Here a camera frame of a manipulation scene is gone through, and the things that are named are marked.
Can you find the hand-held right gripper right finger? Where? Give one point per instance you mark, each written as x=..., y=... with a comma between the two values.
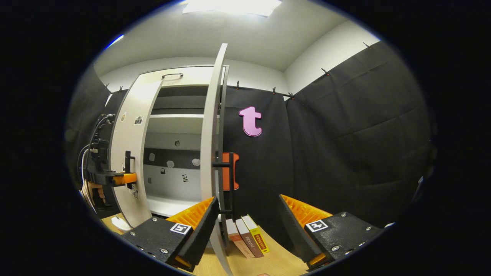
x=297, y=234

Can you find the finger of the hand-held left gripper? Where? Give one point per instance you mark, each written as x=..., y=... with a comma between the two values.
x=124, y=179

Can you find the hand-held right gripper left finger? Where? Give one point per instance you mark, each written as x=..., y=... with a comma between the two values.
x=201, y=234

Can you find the beige cabinet door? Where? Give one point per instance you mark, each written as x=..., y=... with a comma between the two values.
x=209, y=134
x=128, y=140

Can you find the beige double-door shoe cabinet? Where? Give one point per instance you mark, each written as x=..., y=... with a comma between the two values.
x=176, y=184

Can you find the white cabinet shelf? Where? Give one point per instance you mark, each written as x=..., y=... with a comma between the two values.
x=176, y=123

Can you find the white and brown box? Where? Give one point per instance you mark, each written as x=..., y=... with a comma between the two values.
x=236, y=235

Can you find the white lidded bowl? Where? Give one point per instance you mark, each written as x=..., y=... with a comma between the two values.
x=121, y=223

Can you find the black backdrop cloth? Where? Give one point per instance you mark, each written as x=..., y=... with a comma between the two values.
x=345, y=134

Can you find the long ceiling light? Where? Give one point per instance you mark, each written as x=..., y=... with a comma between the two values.
x=115, y=40

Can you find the wide ceiling light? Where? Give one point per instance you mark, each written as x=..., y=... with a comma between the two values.
x=230, y=7

